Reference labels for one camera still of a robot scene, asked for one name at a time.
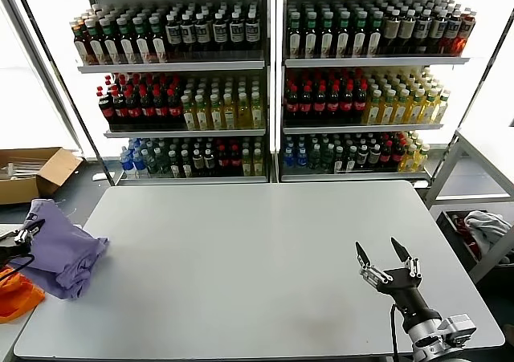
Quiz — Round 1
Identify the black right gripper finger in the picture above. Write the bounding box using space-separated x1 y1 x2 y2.
354 240 394 286
390 236 422 282

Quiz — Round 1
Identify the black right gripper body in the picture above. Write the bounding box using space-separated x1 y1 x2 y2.
376 266 442 327

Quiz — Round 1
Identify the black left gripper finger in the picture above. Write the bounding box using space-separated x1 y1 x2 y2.
13 226 34 246
23 218 47 234

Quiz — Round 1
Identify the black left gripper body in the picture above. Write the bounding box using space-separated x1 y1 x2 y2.
0 231 27 267

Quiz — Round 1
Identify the purple printed t-shirt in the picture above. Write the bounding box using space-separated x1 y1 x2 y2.
10 198 110 301

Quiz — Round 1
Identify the orange cloth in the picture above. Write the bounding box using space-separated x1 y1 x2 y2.
0 267 46 325

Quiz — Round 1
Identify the black storage bin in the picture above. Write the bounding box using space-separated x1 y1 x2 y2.
436 209 514 267

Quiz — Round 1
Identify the white sticks bundle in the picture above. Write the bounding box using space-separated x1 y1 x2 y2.
0 161 43 178

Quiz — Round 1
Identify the open cardboard box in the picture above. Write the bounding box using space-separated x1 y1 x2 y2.
0 147 84 205

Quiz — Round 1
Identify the red garment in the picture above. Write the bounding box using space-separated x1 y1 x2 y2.
451 214 481 258

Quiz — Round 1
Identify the white grey garment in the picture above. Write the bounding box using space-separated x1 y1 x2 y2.
463 210 514 254

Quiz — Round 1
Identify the cola bottle red cap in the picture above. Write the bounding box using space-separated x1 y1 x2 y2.
140 89 156 128
112 89 129 128
167 88 183 128
284 84 301 124
353 83 369 124
391 140 406 171
299 85 315 124
229 144 243 177
216 144 231 177
326 84 342 124
340 83 356 124
153 88 169 128
126 89 143 128
98 87 116 128
312 85 328 124
379 140 394 171

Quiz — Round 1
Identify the grey metal rack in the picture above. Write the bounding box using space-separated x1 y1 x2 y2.
425 130 514 285

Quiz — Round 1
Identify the dark drink bottle grey label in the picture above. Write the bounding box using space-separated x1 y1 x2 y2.
414 10 434 56
191 148 205 177
228 11 245 60
244 10 261 60
443 10 463 56
165 13 183 60
180 12 198 60
356 144 370 171
212 11 230 60
430 10 449 56
202 148 217 177
195 12 212 60
368 144 382 171

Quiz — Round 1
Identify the green soda bottle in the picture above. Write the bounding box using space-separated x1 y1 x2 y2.
308 144 324 173
321 144 336 173
157 148 171 177
145 148 160 177

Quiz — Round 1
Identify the vertical white light strip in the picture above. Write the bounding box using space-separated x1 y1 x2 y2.
270 0 281 154

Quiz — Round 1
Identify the dark tea bottle green cap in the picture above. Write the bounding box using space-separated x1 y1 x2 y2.
367 11 383 58
352 11 368 58
85 18 105 65
100 18 120 65
304 11 320 58
149 14 169 63
320 11 336 58
117 16 137 64
336 11 352 58
133 15 153 64
288 11 304 58

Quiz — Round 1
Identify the grey metal shelf unit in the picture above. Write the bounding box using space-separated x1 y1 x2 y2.
46 0 277 186
275 0 474 185

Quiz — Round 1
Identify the dark bottle beige label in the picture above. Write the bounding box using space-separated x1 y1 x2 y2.
398 10 418 56
382 10 402 56

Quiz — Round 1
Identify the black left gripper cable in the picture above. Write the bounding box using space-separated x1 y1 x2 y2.
0 253 36 287

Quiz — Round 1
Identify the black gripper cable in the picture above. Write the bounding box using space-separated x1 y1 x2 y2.
0 253 36 287
389 302 401 362

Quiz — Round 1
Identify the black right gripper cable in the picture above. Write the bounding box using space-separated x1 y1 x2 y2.
389 302 401 362

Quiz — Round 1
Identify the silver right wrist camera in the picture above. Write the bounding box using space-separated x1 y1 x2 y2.
436 312 479 348

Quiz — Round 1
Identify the dark diagonal frame pole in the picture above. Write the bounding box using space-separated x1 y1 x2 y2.
10 0 116 186
428 14 514 186

